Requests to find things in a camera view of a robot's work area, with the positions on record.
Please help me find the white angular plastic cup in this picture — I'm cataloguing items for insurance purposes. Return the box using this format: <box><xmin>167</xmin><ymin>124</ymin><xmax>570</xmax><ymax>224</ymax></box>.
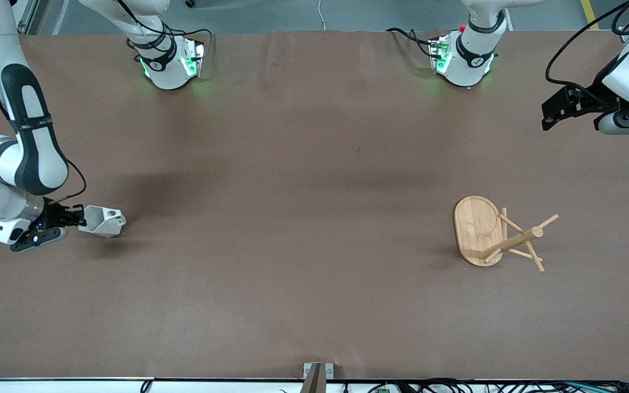
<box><xmin>78</xmin><ymin>205</ymin><xmax>127</xmax><ymax>239</ymax></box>

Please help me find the wooden cup rack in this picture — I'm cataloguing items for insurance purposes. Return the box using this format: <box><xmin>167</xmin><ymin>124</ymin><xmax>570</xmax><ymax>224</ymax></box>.
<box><xmin>453</xmin><ymin>195</ymin><xmax>560</xmax><ymax>273</ymax></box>

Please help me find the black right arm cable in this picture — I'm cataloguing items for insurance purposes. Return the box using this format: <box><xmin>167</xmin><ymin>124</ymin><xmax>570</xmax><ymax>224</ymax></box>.
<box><xmin>0</xmin><ymin>0</ymin><xmax>87</xmax><ymax>204</ymax></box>

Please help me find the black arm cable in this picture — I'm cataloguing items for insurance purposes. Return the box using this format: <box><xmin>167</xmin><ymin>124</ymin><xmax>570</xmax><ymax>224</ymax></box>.
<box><xmin>0</xmin><ymin>0</ymin><xmax>87</xmax><ymax>204</ymax></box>
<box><xmin>545</xmin><ymin>0</ymin><xmax>629</xmax><ymax>107</ymax></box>

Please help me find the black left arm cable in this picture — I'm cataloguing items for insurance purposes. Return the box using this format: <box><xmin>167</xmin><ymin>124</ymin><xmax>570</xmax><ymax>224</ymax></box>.
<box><xmin>545</xmin><ymin>0</ymin><xmax>629</xmax><ymax>107</ymax></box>

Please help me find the black left base cable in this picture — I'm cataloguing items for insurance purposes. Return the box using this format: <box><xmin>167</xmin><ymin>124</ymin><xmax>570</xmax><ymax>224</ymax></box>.
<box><xmin>387</xmin><ymin>27</ymin><xmax>436</xmax><ymax>58</ymax></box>

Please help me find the black base cable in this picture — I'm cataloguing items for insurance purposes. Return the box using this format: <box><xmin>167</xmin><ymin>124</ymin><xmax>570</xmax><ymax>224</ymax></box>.
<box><xmin>387</xmin><ymin>27</ymin><xmax>436</xmax><ymax>58</ymax></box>
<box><xmin>112</xmin><ymin>0</ymin><xmax>215</xmax><ymax>63</ymax></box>

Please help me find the aluminium frame profile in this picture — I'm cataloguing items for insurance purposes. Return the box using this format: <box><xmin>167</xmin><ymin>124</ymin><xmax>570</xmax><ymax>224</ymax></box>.
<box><xmin>14</xmin><ymin>0</ymin><xmax>69</xmax><ymax>34</ymax></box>

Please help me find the black right base cable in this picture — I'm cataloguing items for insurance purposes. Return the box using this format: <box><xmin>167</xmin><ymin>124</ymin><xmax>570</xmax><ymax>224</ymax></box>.
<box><xmin>112</xmin><ymin>0</ymin><xmax>215</xmax><ymax>63</ymax></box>

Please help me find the grey metal bracket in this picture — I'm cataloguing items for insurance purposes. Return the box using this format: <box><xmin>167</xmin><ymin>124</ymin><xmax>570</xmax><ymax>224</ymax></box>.
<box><xmin>302</xmin><ymin>362</ymin><xmax>335</xmax><ymax>393</ymax></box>

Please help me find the black cable bundle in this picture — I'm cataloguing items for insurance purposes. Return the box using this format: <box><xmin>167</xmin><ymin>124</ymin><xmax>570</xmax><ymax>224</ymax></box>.
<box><xmin>140</xmin><ymin>378</ymin><xmax>629</xmax><ymax>393</ymax></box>

